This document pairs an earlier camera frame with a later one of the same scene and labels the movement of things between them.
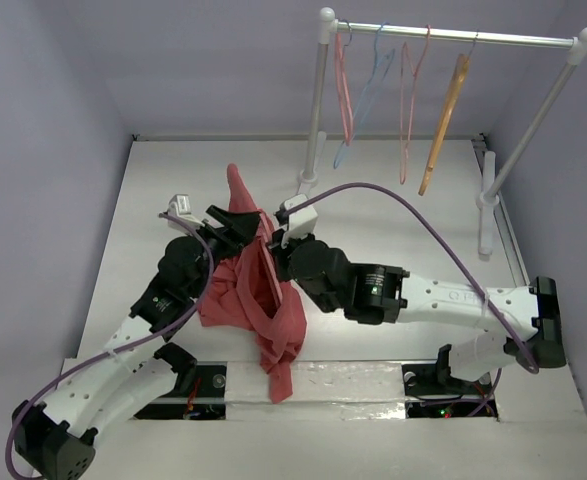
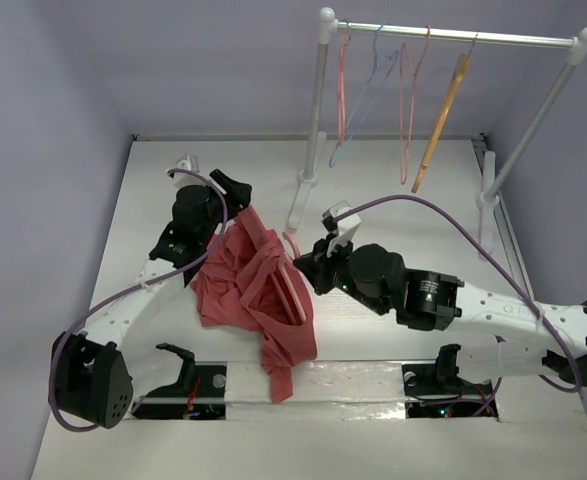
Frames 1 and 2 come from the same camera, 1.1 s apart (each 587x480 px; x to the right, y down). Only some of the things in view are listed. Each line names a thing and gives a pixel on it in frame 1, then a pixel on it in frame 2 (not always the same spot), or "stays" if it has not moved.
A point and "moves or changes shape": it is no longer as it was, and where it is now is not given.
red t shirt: x=243 y=291 moves or changes shape
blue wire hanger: x=381 y=61 stays
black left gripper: x=238 y=229 -> x=236 y=197
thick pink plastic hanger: x=273 y=257 -> x=281 y=275
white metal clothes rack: x=329 y=27 stays
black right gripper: x=278 y=240 -> x=320 y=267
